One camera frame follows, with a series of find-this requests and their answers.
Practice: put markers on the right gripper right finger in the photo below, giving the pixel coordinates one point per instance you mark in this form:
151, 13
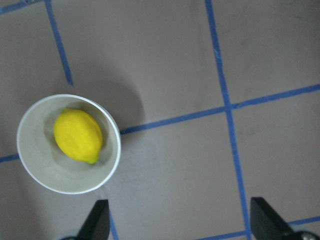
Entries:
267, 224

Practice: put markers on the white bowl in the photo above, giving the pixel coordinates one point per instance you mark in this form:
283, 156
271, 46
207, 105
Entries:
47, 164

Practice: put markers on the yellow lemon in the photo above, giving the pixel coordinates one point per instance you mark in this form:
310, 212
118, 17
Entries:
78, 135

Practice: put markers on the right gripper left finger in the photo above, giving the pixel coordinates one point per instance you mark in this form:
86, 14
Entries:
97, 224

